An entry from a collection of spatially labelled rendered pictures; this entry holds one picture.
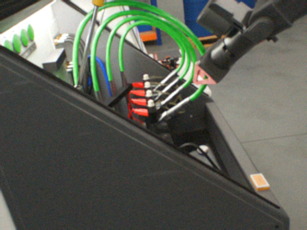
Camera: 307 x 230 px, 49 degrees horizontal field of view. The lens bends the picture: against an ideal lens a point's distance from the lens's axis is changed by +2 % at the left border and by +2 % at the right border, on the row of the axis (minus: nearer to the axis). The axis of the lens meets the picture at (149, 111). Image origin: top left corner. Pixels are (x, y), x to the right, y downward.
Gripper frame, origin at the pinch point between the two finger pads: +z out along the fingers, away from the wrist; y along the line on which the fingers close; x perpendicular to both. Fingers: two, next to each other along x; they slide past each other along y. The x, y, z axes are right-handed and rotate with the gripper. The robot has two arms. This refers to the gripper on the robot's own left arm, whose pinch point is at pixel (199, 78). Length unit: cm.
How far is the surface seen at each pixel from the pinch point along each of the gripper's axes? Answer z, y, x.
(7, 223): 17, 50, -9
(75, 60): 16.7, 10.9, -27.3
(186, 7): 307, -382, -71
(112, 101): 34.5, 2.1, -14.3
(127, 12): 9.3, -7.8, -26.8
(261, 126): 154, -154, 81
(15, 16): 0.1, 22.8, -36.9
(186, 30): -7.6, -0.7, -10.0
